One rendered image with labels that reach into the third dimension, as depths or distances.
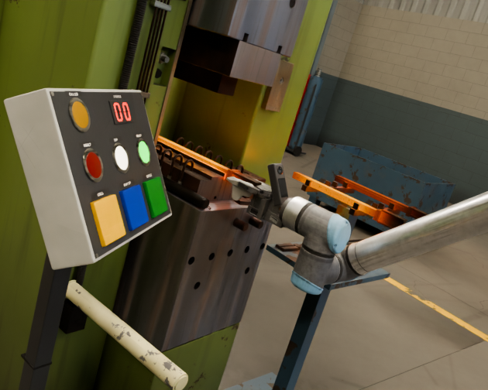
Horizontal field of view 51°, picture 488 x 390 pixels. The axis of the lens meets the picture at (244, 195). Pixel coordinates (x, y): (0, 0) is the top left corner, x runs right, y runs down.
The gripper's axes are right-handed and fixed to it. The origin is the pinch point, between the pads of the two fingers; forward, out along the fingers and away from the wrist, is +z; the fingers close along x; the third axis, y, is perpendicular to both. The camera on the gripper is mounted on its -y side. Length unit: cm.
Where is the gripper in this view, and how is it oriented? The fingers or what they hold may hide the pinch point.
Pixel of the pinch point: (238, 177)
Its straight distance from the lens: 147.3
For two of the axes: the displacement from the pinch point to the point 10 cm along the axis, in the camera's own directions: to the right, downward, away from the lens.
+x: 6.0, -0.3, 8.0
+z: -7.5, -3.8, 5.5
